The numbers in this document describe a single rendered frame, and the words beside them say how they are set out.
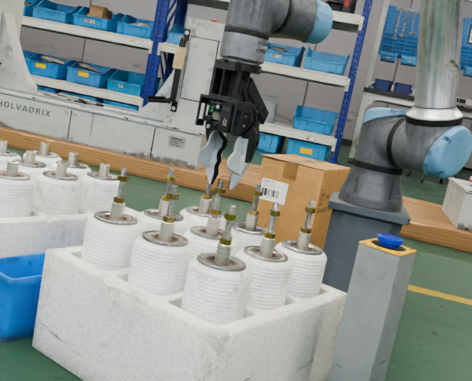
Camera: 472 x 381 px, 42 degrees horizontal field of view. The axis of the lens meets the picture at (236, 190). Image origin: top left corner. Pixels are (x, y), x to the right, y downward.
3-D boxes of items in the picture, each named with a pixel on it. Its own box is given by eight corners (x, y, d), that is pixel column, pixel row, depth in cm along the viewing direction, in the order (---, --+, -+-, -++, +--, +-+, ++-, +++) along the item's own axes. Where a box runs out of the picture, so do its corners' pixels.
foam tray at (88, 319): (179, 308, 139) (194, 232, 136) (329, 382, 116) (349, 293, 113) (30, 346, 107) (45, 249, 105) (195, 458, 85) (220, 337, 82)
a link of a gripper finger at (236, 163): (215, 190, 101) (219, 134, 101) (232, 189, 107) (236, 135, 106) (232, 193, 100) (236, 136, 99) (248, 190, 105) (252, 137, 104)
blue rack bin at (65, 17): (54, 23, 638) (57, 3, 634) (88, 30, 632) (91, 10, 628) (29, 17, 589) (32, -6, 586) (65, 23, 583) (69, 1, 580)
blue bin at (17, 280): (95, 296, 136) (104, 245, 134) (129, 314, 130) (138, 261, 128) (-33, 322, 112) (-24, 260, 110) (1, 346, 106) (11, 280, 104)
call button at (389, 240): (381, 243, 99) (384, 231, 99) (404, 251, 97) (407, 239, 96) (371, 246, 96) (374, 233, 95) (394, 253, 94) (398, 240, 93)
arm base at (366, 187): (339, 193, 156) (347, 154, 154) (399, 205, 153) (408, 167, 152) (336, 201, 141) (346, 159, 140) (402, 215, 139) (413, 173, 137)
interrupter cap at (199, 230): (221, 230, 113) (222, 227, 113) (239, 243, 106) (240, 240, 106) (183, 227, 109) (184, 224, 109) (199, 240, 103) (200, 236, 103)
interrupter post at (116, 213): (125, 222, 105) (128, 203, 105) (115, 223, 104) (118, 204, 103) (116, 218, 107) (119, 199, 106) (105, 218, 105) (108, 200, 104)
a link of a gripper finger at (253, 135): (228, 161, 105) (231, 110, 104) (233, 161, 106) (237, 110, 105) (253, 163, 103) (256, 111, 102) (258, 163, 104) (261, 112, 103)
